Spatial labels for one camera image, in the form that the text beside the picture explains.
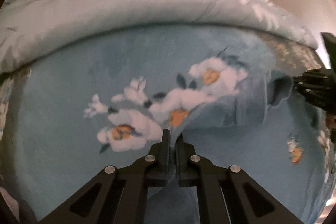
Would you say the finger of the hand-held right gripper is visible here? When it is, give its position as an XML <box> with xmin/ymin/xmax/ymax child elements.
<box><xmin>293</xmin><ymin>68</ymin><xmax>332</xmax><ymax>98</ymax></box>

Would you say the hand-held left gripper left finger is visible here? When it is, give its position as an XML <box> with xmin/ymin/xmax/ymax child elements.
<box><xmin>39</xmin><ymin>129</ymin><xmax>174</xmax><ymax>224</ymax></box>

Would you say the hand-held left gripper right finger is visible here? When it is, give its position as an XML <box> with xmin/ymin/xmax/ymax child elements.
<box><xmin>175</xmin><ymin>133</ymin><xmax>302</xmax><ymax>224</ymax></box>

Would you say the blue floral fleece garment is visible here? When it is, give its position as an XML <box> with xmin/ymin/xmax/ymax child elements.
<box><xmin>10</xmin><ymin>25</ymin><xmax>331</xmax><ymax>224</ymax></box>

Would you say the dark teal floral bed blanket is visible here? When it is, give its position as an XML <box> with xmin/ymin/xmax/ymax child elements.
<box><xmin>0</xmin><ymin>31</ymin><xmax>324</xmax><ymax>122</ymax></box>

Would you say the light blue daisy quilt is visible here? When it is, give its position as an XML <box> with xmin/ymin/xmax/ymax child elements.
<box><xmin>0</xmin><ymin>0</ymin><xmax>319</xmax><ymax>75</ymax></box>

